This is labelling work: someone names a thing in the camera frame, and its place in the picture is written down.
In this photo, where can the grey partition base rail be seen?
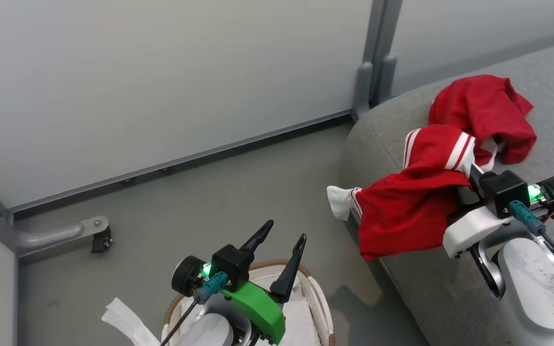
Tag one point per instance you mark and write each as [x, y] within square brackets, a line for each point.
[185, 161]

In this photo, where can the black caster wheel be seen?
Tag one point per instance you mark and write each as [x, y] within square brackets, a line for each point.
[101, 242]

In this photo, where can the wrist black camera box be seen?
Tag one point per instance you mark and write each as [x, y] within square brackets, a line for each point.
[503, 190]
[231, 264]

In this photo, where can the left wrist black cylindrical motor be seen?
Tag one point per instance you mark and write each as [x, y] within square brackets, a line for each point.
[185, 276]

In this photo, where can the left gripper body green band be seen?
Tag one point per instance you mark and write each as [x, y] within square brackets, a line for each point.
[262, 312]

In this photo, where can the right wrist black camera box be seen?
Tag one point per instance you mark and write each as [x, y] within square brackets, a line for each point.
[503, 190]

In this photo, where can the red garment with white stripes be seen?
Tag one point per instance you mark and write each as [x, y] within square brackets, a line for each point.
[411, 206]

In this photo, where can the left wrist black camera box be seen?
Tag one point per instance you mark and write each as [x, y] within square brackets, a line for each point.
[231, 264]

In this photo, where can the white basket liner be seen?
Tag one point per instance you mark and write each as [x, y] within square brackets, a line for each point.
[301, 317]

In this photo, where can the wicker laundry basket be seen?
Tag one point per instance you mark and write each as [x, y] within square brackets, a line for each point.
[169, 312]

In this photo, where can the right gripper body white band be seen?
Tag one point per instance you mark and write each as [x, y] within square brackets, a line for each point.
[469, 228]

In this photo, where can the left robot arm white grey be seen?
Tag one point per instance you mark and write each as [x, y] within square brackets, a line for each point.
[205, 334]

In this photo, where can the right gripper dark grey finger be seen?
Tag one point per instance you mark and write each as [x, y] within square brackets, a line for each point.
[477, 177]

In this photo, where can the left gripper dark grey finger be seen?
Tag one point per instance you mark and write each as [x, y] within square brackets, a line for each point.
[260, 238]
[291, 274]

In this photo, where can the grey metal partition foot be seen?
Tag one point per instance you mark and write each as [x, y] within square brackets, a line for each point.
[41, 235]

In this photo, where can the grey partition post with braces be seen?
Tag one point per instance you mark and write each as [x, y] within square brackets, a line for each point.
[378, 48]

